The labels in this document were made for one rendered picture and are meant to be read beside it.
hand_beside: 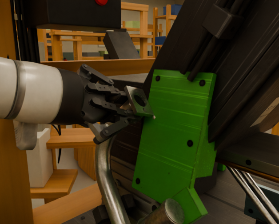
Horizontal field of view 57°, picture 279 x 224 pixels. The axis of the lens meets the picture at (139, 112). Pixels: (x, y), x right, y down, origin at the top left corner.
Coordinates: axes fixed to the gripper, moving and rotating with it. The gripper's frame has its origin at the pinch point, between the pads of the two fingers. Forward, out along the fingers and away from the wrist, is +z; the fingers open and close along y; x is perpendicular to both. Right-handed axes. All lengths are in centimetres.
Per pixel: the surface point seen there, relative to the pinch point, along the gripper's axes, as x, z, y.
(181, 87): -9.0, 2.9, -2.2
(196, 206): -2.8, 2.6, -18.2
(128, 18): 408, 695, 864
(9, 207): 36.7, -7.3, -2.8
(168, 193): 1.2, 2.8, -14.9
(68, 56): 595, 467, 726
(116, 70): 17.9, 21.9, 30.0
